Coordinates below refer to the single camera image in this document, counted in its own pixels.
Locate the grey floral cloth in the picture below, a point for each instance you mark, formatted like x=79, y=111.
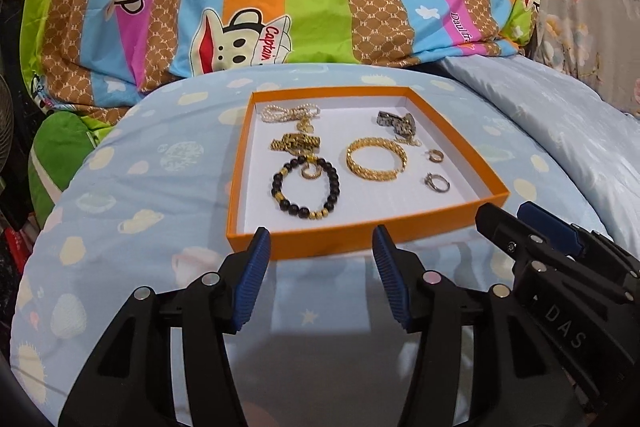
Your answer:
x=590, y=7

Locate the gold link watch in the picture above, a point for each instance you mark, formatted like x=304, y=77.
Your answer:
x=295, y=142

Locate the gold drop earring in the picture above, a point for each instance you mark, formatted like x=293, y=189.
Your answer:
x=310, y=171

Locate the pale blue quilt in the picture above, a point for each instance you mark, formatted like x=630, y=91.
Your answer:
x=550, y=132

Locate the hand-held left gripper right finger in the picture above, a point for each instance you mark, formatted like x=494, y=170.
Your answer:
x=392, y=282

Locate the green pillow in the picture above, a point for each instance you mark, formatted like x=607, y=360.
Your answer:
x=55, y=157

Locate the silver link watch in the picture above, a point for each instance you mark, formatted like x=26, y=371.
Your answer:
x=395, y=119

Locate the fan grille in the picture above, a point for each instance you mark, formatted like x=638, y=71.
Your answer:
x=5, y=122

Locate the orange shallow box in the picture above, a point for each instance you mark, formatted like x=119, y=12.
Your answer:
x=325, y=242

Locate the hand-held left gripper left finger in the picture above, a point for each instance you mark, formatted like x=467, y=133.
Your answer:
x=252, y=277

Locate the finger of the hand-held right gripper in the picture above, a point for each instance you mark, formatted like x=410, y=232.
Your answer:
x=510, y=234
x=550, y=224

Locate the red packets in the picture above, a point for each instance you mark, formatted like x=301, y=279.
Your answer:
x=17, y=237

